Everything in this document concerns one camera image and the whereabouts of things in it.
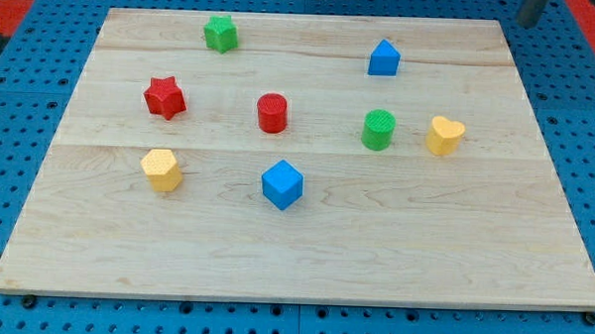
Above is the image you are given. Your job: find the yellow heart block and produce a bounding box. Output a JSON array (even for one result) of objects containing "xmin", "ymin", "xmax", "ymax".
[{"xmin": 425, "ymin": 115, "xmax": 466, "ymax": 157}]

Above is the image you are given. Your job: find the blue cube block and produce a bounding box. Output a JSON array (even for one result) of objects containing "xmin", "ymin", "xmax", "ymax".
[{"xmin": 261, "ymin": 160, "xmax": 304, "ymax": 210}]

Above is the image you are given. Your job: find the red cylinder block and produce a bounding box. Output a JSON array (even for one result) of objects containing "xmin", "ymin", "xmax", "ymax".
[{"xmin": 256, "ymin": 92, "xmax": 288, "ymax": 134}]

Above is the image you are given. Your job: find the wooden board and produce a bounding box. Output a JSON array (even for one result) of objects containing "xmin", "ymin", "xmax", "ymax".
[{"xmin": 0, "ymin": 8, "xmax": 595, "ymax": 311}]

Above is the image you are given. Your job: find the green cylinder block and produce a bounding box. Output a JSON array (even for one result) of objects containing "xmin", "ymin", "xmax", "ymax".
[{"xmin": 361, "ymin": 109, "xmax": 397, "ymax": 151}]

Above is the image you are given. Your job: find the yellow hexagon block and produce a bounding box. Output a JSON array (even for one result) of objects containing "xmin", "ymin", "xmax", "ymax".
[{"xmin": 140, "ymin": 149, "xmax": 183, "ymax": 192}]

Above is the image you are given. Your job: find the blue triangle block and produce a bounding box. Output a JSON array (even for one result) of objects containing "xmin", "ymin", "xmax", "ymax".
[{"xmin": 367, "ymin": 39, "xmax": 401, "ymax": 76}]

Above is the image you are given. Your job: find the red star block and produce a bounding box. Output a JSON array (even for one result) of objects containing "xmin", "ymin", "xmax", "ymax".
[{"xmin": 143, "ymin": 76, "xmax": 186, "ymax": 121}]

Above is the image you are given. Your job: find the green star block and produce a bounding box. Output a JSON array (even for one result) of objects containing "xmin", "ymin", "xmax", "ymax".
[{"xmin": 204, "ymin": 15, "xmax": 239, "ymax": 54}]

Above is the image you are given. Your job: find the grey metal pusher rod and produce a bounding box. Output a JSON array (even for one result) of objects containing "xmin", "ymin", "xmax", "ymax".
[{"xmin": 515, "ymin": 0, "xmax": 549, "ymax": 30}]

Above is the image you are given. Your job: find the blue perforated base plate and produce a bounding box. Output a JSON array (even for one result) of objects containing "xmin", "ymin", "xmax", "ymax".
[{"xmin": 0, "ymin": 0, "xmax": 595, "ymax": 334}]

